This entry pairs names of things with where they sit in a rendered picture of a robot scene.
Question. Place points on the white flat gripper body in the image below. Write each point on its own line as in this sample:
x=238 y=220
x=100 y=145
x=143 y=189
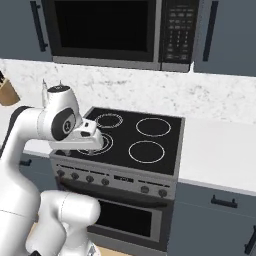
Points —
x=75 y=142

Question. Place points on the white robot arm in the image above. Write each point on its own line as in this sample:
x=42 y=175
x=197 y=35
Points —
x=20 y=173

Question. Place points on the grey stove knob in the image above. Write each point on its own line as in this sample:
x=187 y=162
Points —
x=89 y=178
x=75 y=175
x=162 y=192
x=60 y=173
x=105 y=181
x=144 y=189

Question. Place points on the silver stove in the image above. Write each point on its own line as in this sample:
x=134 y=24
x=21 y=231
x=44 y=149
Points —
x=146 y=180

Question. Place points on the grey drawer front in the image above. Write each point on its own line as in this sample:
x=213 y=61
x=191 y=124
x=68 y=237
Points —
x=196 y=198
x=41 y=163

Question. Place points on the black glass hob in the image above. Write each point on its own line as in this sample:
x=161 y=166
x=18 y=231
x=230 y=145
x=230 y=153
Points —
x=150 y=140

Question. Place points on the wooden knife block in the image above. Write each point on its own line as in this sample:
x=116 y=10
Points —
x=6 y=93

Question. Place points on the black microwave door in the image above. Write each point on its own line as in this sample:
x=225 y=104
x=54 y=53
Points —
x=100 y=26

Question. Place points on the silver oven door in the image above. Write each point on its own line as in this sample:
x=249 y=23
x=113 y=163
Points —
x=160 y=226

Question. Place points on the grey cupboard door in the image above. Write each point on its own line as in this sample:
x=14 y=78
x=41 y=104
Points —
x=16 y=30
x=206 y=233
x=236 y=36

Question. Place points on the silver black microwave oven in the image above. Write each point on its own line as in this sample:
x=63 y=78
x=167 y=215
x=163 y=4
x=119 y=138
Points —
x=176 y=33

